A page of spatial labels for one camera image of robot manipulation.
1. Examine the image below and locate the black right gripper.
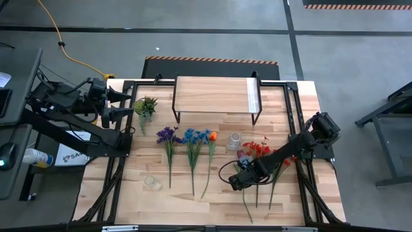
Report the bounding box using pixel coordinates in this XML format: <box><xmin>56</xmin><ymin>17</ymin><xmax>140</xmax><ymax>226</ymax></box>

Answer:
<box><xmin>229</xmin><ymin>159</ymin><xmax>272</xmax><ymax>192</ymax></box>

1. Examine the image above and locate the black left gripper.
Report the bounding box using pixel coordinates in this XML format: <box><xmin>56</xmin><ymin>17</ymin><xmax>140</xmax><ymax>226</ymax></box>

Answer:
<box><xmin>86</xmin><ymin>77</ymin><xmax>135</xmax><ymax>129</ymax></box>

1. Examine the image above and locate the orange artificial tulip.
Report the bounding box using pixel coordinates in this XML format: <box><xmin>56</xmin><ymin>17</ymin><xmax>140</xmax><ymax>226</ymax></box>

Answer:
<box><xmin>200</xmin><ymin>130</ymin><xmax>218</xmax><ymax>199</ymax></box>

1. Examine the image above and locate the purple artificial flower bunch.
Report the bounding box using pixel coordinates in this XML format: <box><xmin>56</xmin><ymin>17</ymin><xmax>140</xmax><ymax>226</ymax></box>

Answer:
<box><xmin>156</xmin><ymin>126</ymin><xmax>183</xmax><ymax>189</ymax></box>

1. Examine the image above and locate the blue artificial flower bunch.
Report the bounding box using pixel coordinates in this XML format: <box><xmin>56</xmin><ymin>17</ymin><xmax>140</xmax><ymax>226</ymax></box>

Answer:
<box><xmin>181</xmin><ymin>128</ymin><xmax>212</xmax><ymax>197</ymax></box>

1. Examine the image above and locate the small clear glass vase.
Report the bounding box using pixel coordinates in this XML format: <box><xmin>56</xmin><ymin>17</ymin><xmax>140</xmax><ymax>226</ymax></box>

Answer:
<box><xmin>143</xmin><ymin>175</ymin><xmax>163</xmax><ymax>191</ymax></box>

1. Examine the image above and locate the green artificial succulent plant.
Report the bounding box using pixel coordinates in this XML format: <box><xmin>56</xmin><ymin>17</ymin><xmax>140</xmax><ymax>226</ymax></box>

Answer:
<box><xmin>132</xmin><ymin>95</ymin><xmax>159</xmax><ymax>135</ymax></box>

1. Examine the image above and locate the tall patterned glass vase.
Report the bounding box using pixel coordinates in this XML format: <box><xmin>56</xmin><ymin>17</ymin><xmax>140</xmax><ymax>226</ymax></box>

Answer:
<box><xmin>226</xmin><ymin>131</ymin><xmax>242</xmax><ymax>151</ymax></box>

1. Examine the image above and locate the white printed cardboard box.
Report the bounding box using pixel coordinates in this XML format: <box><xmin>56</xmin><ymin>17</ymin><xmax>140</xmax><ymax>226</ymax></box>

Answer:
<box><xmin>54</xmin><ymin>130</ymin><xmax>93</xmax><ymax>168</ymax></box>

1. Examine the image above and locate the black diagonal support beam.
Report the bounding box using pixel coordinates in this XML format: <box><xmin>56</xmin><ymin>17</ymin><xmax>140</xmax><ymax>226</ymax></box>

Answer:
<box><xmin>19</xmin><ymin>108</ymin><xmax>97</xmax><ymax>157</ymax></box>

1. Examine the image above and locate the white spray bottle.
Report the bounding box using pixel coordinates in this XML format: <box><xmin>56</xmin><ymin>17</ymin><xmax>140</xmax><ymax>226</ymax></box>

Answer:
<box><xmin>22</xmin><ymin>148</ymin><xmax>54</xmax><ymax>168</ymax></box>

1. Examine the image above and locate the black striped-edge floor mat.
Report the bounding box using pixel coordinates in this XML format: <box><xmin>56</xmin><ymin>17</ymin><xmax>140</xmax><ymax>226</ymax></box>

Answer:
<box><xmin>141</xmin><ymin>55</ymin><xmax>281</xmax><ymax>81</ymax></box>
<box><xmin>302</xmin><ymin>0</ymin><xmax>412</xmax><ymax>10</ymax></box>

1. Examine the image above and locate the black desk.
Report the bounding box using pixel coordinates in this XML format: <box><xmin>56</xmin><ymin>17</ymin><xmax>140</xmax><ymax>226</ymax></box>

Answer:
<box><xmin>0</xmin><ymin>48</ymin><xmax>44</xmax><ymax>126</ymax></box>

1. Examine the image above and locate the black phone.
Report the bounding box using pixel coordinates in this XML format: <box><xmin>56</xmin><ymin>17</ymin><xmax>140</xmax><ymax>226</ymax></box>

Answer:
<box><xmin>0</xmin><ymin>88</ymin><xmax>13</xmax><ymax>119</ymax></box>

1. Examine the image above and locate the white paper sheet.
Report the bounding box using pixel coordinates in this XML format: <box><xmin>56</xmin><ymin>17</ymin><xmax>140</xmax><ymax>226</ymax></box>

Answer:
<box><xmin>0</xmin><ymin>72</ymin><xmax>12</xmax><ymax>88</ymax></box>

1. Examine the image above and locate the black desk leg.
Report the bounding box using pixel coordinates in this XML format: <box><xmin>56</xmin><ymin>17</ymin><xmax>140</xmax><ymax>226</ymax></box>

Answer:
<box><xmin>19</xmin><ymin>131</ymin><xmax>42</xmax><ymax>202</ymax></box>

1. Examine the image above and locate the black computer mouse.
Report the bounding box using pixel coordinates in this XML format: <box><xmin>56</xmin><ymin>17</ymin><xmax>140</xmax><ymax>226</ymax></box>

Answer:
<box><xmin>0</xmin><ymin>142</ymin><xmax>17</xmax><ymax>171</ymax></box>

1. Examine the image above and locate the dark metal stand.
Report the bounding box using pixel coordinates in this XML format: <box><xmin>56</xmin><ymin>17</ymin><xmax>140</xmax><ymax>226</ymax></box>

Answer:
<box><xmin>355</xmin><ymin>82</ymin><xmax>412</xmax><ymax>188</ymax></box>

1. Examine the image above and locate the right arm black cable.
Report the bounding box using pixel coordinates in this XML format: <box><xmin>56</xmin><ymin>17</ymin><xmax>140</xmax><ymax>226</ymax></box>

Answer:
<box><xmin>218</xmin><ymin>160</ymin><xmax>268</xmax><ymax>188</ymax></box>

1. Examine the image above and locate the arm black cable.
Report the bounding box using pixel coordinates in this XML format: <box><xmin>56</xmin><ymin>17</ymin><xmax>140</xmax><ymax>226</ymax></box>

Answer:
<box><xmin>62</xmin><ymin>77</ymin><xmax>95</xmax><ymax>96</ymax></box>
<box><xmin>218</xmin><ymin>160</ymin><xmax>268</xmax><ymax>188</ymax></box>

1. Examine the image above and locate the yellow extension cable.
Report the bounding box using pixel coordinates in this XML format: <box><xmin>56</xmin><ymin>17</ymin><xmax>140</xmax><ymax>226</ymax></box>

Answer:
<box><xmin>37</xmin><ymin>0</ymin><xmax>115</xmax><ymax>81</ymax></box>

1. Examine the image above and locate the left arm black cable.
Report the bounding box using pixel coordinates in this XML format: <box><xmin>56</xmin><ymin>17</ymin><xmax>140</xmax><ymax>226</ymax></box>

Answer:
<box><xmin>62</xmin><ymin>77</ymin><xmax>95</xmax><ymax>96</ymax></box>

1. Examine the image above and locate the thin black floor cable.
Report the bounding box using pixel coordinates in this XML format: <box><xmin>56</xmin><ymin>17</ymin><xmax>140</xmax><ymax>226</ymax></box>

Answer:
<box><xmin>37</xmin><ymin>63</ymin><xmax>67</xmax><ymax>81</ymax></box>

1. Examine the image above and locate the silver aluminium bracket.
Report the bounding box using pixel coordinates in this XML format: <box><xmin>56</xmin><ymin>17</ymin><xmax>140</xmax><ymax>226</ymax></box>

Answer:
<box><xmin>282</xmin><ymin>226</ymin><xmax>318</xmax><ymax>232</ymax></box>
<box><xmin>102</xmin><ymin>225</ymin><xmax>139</xmax><ymax>232</ymax></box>

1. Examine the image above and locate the wooden shelf with black frame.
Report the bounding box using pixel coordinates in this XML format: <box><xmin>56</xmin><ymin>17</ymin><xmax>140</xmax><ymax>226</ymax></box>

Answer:
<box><xmin>171</xmin><ymin>71</ymin><xmax>263</xmax><ymax>126</ymax></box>

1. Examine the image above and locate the black aluminium table frame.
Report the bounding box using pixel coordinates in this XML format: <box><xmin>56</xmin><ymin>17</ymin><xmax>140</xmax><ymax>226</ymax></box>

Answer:
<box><xmin>66</xmin><ymin>72</ymin><xmax>350</xmax><ymax>232</ymax></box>

